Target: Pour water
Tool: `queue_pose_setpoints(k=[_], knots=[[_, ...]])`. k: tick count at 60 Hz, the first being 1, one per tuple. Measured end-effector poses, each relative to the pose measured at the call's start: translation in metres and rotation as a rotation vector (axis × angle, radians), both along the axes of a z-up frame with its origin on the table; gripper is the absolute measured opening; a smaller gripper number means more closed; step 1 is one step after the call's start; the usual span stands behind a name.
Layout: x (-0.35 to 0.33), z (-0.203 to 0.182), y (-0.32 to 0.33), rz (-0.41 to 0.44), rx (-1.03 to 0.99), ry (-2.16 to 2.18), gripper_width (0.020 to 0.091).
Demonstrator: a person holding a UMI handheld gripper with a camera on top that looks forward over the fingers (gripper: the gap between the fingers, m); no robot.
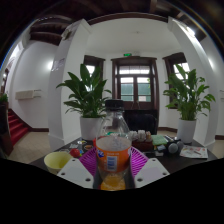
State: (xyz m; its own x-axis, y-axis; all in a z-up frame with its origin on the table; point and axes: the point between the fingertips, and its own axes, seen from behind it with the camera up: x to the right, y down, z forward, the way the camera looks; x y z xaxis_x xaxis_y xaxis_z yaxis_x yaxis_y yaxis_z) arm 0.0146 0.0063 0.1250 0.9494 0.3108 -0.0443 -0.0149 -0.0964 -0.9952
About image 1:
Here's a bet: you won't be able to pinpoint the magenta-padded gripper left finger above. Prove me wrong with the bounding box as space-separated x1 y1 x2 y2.
56 147 98 189

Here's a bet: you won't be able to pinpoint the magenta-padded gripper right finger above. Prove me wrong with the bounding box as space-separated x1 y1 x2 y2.
129 146 171 189

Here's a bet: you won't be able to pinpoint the orange drink plastic bottle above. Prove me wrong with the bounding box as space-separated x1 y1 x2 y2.
94 98 133 192

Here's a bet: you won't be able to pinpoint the pale yellow printed cup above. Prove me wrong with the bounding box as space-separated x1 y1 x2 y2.
43 147 82 175

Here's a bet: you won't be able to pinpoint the brown box with white packets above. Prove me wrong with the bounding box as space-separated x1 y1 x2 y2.
128 129 154 152

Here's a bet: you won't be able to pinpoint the green pad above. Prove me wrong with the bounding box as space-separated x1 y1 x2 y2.
151 134 169 147

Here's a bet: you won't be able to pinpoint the grey microphones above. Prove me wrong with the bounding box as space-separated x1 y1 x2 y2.
166 139 185 155

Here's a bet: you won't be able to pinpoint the printed magazine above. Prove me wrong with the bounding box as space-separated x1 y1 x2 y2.
179 144 209 160

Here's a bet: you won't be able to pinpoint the black chair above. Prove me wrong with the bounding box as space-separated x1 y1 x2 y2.
123 109 158 135

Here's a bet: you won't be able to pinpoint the red carpeted stairs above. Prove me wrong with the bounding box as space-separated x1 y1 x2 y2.
6 108 33 146

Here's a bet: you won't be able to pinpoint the potted plant in white pot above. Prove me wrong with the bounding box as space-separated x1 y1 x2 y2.
55 63 113 141
163 63 217 144

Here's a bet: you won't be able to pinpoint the dark wooden glazed door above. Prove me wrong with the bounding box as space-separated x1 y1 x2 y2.
110 56 160 113

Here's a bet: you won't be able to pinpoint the dark framed window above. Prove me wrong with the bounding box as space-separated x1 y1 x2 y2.
83 54 106 81
162 52 188 84

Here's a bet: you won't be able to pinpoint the paper notice on pillar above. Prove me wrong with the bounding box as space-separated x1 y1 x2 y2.
51 58 67 72

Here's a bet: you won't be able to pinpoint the glowing wall lamp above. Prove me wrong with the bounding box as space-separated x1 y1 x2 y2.
46 59 55 71

